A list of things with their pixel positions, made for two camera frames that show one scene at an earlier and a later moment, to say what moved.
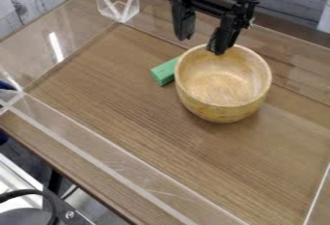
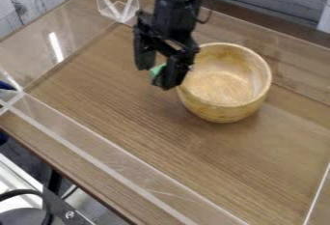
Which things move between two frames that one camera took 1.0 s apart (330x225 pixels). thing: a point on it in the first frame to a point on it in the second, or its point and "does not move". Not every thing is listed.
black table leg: (55, 182) does not move
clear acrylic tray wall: (182, 136) does not move
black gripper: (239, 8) to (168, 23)
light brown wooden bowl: (222, 87) does not move
